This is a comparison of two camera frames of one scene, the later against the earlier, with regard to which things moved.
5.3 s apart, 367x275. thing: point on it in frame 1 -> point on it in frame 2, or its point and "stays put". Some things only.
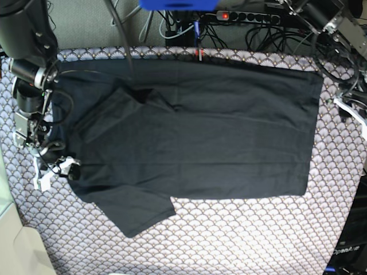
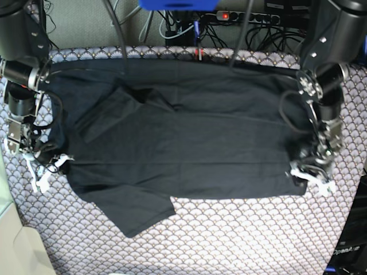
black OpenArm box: (349, 256) stays put
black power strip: (256, 18) stays put
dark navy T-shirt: (148, 130) stays put
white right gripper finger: (362, 120) -> (316, 157)
